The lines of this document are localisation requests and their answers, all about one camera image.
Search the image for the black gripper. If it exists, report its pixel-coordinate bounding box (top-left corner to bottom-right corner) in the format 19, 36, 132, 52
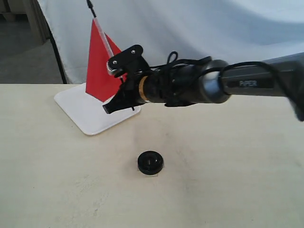
103, 44, 151, 114

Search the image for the red flag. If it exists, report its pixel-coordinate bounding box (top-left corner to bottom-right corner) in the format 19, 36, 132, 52
85, 0, 126, 102

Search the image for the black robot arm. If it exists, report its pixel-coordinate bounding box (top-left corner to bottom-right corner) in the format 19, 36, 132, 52
103, 45, 304, 121

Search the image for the black round flag base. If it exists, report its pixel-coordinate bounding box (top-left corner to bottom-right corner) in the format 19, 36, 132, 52
137, 151, 164, 175

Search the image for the white plastic tray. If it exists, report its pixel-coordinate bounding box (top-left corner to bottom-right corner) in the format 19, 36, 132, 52
54, 83, 141, 136

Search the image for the black backdrop stand pole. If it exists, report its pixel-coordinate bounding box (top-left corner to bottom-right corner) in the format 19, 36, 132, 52
47, 26, 67, 84

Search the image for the wooden furniture in background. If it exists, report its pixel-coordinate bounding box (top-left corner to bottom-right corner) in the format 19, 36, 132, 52
0, 0, 50, 45

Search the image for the white backdrop cloth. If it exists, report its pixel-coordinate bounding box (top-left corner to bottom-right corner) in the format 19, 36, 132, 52
39, 0, 304, 84

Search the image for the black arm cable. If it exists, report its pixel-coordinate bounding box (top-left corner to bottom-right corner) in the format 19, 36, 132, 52
150, 51, 289, 100

